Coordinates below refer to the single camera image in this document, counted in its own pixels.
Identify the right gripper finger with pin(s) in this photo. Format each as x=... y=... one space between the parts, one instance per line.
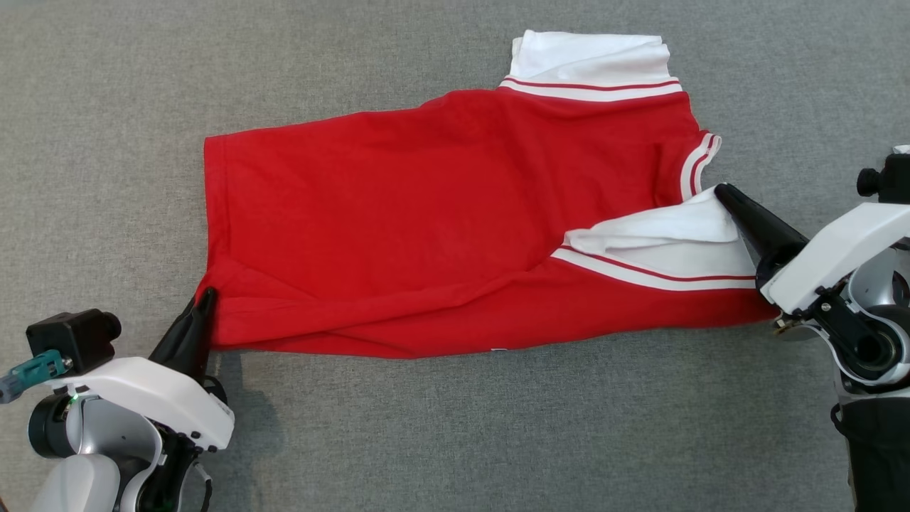
x=753 y=245
x=771 y=227

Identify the red jersey with black lettering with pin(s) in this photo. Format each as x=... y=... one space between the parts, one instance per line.
x=426 y=213

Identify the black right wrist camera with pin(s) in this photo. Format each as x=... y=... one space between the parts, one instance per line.
x=892 y=178

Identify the teal left camera connector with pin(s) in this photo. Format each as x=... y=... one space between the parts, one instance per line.
x=32 y=371

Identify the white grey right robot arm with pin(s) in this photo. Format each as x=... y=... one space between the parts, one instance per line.
x=867 y=348

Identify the grey fabric sofa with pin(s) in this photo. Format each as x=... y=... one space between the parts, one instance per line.
x=426 y=441

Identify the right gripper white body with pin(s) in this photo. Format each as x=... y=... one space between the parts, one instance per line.
x=846 y=249

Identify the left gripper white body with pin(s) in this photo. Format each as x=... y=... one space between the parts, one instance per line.
x=156 y=395

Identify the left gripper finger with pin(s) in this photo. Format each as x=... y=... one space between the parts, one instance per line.
x=200 y=341
x=174 y=341

